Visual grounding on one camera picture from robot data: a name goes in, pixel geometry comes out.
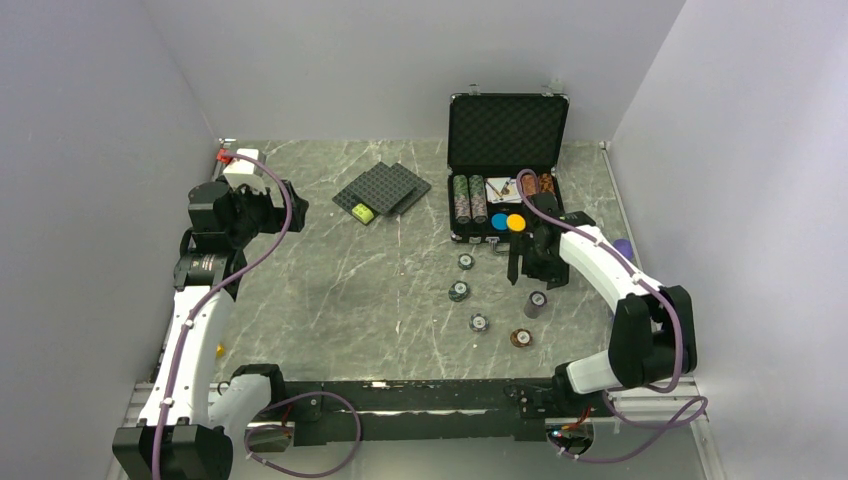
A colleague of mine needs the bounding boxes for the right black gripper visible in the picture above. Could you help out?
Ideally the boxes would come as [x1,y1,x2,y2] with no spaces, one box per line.
[508,231,569,290]

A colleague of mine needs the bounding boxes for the yellow dealer button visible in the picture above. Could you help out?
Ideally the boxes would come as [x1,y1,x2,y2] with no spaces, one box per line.
[506,214,527,233]

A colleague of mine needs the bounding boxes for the dark foam pad top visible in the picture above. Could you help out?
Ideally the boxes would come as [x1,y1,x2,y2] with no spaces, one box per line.
[332,162,411,215]

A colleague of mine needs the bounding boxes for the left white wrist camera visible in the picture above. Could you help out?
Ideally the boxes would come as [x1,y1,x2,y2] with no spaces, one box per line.
[218,151,265,194]

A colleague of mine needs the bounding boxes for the grey chip stack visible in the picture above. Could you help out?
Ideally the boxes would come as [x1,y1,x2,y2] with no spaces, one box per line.
[454,195,472,224]

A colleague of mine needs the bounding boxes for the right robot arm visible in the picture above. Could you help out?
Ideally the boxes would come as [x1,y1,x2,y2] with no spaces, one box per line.
[507,193,698,416]

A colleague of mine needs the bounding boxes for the black poker case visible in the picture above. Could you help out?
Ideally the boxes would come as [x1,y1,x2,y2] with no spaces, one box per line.
[447,93,570,243]

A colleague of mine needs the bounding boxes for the playing cards deck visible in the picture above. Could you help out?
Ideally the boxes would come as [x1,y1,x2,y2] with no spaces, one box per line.
[484,177,521,204]

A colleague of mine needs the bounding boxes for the small chip stack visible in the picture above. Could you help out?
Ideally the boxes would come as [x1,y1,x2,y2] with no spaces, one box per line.
[457,253,475,270]

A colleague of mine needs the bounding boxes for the dark green chip stack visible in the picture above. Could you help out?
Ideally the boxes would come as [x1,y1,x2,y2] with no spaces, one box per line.
[468,175,486,203]

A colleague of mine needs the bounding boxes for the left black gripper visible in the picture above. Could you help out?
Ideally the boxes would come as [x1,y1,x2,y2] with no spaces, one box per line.
[223,176,307,247]

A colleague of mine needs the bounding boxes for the yellow-green dice block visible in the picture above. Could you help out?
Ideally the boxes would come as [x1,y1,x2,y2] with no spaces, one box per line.
[350,203,375,225]

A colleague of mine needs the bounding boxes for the purple-grey chip stack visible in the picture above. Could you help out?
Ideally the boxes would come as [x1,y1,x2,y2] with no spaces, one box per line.
[470,196,488,224]

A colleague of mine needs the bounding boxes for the purple chip stack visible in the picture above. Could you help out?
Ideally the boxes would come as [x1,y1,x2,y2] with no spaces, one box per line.
[523,291,548,319]

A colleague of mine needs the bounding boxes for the blue dealer button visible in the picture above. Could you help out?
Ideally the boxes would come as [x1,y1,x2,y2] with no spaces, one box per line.
[490,213,508,231]

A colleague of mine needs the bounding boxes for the purple cylinder object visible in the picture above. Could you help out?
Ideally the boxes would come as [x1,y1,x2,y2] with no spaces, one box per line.
[612,238,635,261]

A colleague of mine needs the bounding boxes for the red chip stack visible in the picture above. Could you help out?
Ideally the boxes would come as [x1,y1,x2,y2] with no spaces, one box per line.
[521,174,539,197]

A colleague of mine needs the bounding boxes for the black base frame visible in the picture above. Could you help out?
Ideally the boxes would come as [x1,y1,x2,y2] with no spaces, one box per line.
[251,377,617,446]

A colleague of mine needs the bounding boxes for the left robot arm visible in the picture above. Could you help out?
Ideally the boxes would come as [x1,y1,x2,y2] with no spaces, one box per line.
[112,178,309,479]

